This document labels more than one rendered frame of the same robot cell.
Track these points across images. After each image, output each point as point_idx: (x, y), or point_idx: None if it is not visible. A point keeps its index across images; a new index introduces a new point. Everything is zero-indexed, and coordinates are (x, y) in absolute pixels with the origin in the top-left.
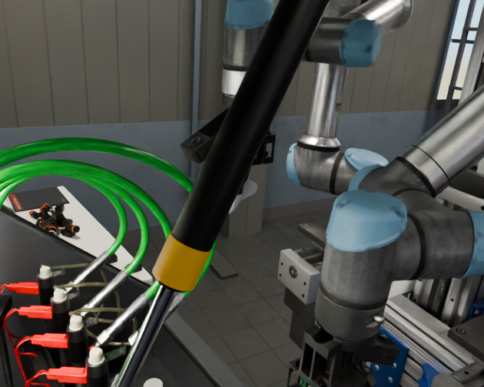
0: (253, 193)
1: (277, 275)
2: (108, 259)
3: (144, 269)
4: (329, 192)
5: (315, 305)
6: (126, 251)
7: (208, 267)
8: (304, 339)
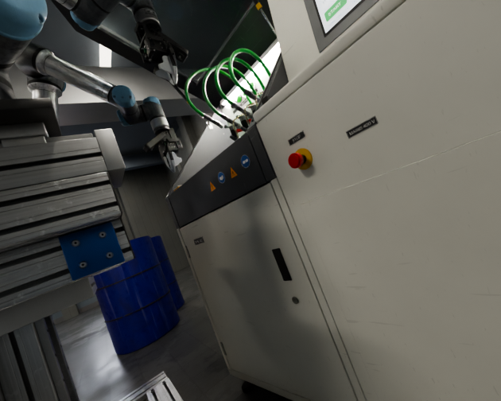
0: (159, 76)
1: (123, 162)
2: (245, 94)
3: (262, 105)
4: (10, 63)
5: (167, 123)
6: (291, 79)
7: (192, 108)
8: (173, 130)
